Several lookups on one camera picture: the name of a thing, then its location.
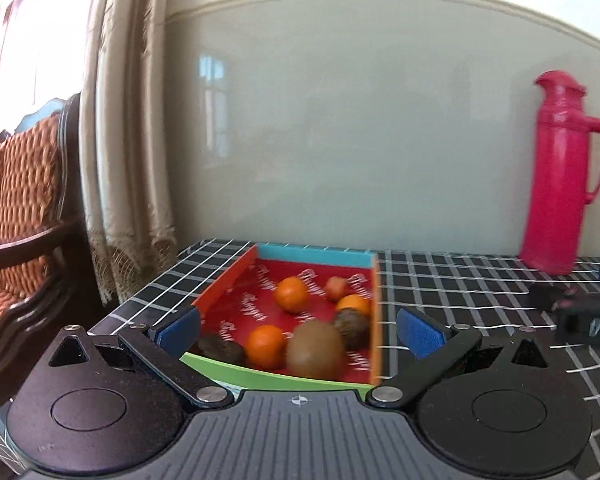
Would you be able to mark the beige curtain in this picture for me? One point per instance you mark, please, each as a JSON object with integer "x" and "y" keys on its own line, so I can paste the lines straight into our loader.
{"x": 130, "y": 160}

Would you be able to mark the red thermos jug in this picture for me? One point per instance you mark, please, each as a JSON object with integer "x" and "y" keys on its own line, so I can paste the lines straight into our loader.
{"x": 555, "y": 185}

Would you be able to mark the brown kiwi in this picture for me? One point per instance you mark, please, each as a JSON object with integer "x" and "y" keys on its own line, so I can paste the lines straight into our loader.
{"x": 315, "y": 350}

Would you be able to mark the wooden armchair with orange cushion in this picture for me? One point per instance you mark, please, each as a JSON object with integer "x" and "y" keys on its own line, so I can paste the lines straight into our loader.
{"x": 15, "y": 185}

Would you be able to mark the large tangerine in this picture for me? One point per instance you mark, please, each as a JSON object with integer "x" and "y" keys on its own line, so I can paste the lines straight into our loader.
{"x": 291, "y": 294}

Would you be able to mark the dark brown wrinkled fruit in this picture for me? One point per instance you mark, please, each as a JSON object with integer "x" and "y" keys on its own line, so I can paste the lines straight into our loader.
{"x": 352, "y": 329}
{"x": 221, "y": 349}

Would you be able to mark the red cardboard box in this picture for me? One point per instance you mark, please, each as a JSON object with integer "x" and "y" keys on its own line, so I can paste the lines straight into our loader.
{"x": 260, "y": 305}

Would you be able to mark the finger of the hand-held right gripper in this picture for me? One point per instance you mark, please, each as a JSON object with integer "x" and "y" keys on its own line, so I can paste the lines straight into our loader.
{"x": 545, "y": 296}

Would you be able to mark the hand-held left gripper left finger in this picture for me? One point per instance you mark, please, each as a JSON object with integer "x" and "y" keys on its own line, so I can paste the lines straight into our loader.
{"x": 180, "y": 331}

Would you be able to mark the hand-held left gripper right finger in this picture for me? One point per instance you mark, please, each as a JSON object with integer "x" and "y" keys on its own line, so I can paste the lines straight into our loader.
{"x": 420, "y": 334}

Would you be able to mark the small tangerine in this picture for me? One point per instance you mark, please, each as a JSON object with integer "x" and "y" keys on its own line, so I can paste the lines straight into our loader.
{"x": 265, "y": 345}
{"x": 354, "y": 304}

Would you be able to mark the black checked tablecloth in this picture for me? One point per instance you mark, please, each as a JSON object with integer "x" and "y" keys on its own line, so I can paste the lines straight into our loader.
{"x": 480, "y": 285}

